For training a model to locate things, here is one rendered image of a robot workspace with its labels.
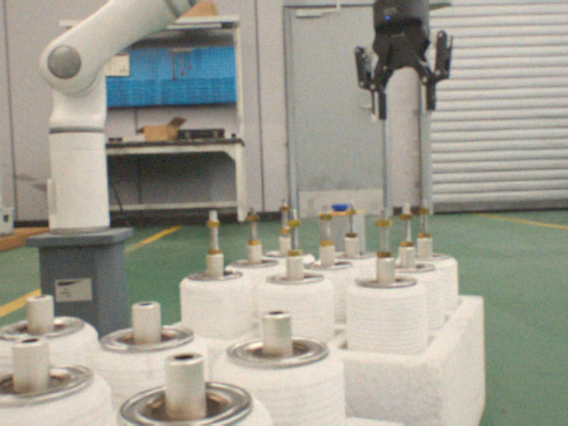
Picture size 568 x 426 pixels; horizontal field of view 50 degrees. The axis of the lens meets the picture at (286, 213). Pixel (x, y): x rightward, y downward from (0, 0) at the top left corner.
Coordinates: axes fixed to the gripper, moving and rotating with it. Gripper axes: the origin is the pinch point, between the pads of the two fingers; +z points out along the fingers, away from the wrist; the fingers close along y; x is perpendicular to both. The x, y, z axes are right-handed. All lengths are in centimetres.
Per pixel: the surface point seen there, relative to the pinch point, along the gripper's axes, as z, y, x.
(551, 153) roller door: -9, -131, 556
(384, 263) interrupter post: 19.5, 3.5, -12.4
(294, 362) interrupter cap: 22, 14, -44
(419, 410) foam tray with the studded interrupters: 34.2, 10.2, -17.5
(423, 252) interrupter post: 21.0, -2.6, 10.4
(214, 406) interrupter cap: 22, 15, -52
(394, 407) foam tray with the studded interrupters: 34.2, 7.6, -18.1
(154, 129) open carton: -41, -394, 282
